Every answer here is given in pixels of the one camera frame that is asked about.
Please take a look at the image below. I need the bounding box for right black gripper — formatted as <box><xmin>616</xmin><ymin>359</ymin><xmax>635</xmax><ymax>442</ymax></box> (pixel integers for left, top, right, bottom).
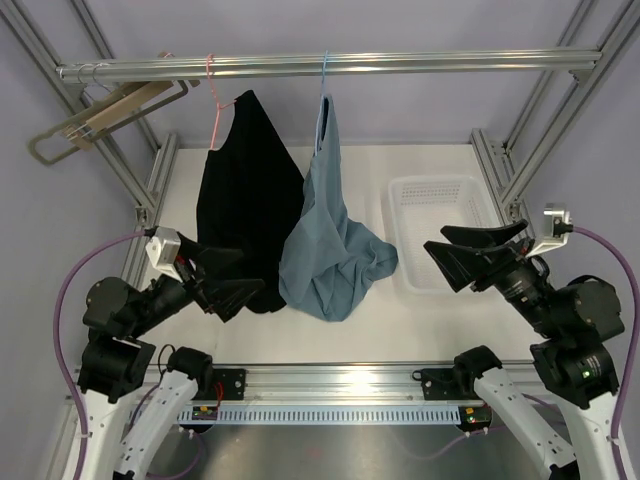
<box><xmin>424</xmin><ymin>218</ymin><xmax>562</xmax><ymax>337</ymax></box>

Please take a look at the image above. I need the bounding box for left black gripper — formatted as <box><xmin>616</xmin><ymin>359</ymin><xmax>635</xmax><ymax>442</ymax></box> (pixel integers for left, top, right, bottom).
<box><xmin>128</xmin><ymin>232</ymin><xmax>264</xmax><ymax>337</ymax></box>

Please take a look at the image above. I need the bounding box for black t shirt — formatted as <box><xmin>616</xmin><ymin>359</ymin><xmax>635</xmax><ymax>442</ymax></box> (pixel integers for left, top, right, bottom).
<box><xmin>196</xmin><ymin>90</ymin><xmax>304</xmax><ymax>314</ymax></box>

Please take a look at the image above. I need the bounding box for blue grey t shirt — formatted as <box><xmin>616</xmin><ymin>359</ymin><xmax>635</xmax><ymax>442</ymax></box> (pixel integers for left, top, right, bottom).
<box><xmin>279</xmin><ymin>95</ymin><xmax>398</xmax><ymax>322</ymax></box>

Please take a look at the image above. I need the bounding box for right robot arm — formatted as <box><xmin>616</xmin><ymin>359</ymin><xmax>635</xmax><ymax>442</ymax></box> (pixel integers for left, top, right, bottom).
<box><xmin>424</xmin><ymin>219</ymin><xmax>630</xmax><ymax>479</ymax></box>

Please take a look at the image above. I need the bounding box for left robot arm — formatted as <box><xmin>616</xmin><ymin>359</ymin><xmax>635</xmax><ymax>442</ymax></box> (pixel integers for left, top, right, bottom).
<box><xmin>65</xmin><ymin>227</ymin><xmax>264</xmax><ymax>479</ymax></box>

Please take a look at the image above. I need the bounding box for white plastic basket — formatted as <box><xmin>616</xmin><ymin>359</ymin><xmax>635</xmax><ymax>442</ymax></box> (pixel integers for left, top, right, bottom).
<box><xmin>388</xmin><ymin>175</ymin><xmax>499</xmax><ymax>295</ymax></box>

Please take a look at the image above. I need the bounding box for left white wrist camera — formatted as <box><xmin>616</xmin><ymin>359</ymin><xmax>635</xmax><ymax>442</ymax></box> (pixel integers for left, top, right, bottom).
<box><xmin>145</xmin><ymin>227</ymin><xmax>181</xmax><ymax>281</ymax></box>

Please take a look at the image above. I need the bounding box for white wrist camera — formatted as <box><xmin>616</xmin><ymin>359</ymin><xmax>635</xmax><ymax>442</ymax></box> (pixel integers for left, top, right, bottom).
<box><xmin>145</xmin><ymin>227</ymin><xmax>181</xmax><ymax>281</ymax></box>
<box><xmin>527</xmin><ymin>203</ymin><xmax>573</xmax><ymax>258</ymax></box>

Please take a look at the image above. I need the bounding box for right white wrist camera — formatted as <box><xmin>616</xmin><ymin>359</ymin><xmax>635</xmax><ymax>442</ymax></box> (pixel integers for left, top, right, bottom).
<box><xmin>527</xmin><ymin>203</ymin><xmax>573</xmax><ymax>258</ymax></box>

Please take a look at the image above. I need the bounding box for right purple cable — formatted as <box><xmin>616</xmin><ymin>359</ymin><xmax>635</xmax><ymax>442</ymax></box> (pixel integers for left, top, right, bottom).
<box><xmin>572</xmin><ymin>225</ymin><xmax>635</xmax><ymax>451</ymax></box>

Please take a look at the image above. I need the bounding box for purple cable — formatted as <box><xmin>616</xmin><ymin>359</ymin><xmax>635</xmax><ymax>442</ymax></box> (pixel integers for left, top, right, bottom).
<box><xmin>572</xmin><ymin>225</ymin><xmax>635</xmax><ymax>451</ymax></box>
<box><xmin>53</xmin><ymin>228</ymin><xmax>156</xmax><ymax>471</ymax></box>

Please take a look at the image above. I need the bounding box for white slotted cable duct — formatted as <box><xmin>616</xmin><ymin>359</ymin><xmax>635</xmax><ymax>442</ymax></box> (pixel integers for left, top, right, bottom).
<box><xmin>177</xmin><ymin>405</ymin><xmax>461</xmax><ymax>426</ymax></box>

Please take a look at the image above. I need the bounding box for front aluminium rail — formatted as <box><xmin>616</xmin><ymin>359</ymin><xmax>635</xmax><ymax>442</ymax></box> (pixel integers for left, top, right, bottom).
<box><xmin>74</xmin><ymin>363</ymin><xmax>539</xmax><ymax>402</ymax></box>

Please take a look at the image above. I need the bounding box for pink wire hanger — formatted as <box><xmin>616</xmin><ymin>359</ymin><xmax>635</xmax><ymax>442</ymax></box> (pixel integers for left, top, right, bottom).
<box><xmin>205</xmin><ymin>53</ymin><xmax>236</xmax><ymax>150</ymax></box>

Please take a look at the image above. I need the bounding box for aluminium hanging rail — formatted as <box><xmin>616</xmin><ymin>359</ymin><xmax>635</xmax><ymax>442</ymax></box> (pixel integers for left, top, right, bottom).
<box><xmin>57</xmin><ymin>47</ymin><xmax>602</xmax><ymax>85</ymax></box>

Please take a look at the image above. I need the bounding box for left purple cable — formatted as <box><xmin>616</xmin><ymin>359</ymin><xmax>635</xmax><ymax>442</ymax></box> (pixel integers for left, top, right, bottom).
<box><xmin>53</xmin><ymin>228</ymin><xmax>156</xmax><ymax>471</ymax></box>

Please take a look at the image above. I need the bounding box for blue wire hanger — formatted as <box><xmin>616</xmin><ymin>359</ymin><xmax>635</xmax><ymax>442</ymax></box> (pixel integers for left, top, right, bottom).
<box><xmin>314</xmin><ymin>49</ymin><xmax>332</xmax><ymax>154</ymax></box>

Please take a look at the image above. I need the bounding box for aluminium frame structure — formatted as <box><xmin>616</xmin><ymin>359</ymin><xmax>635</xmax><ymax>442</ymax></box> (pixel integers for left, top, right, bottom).
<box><xmin>0</xmin><ymin>0</ymin><xmax>640</xmax><ymax>281</ymax></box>

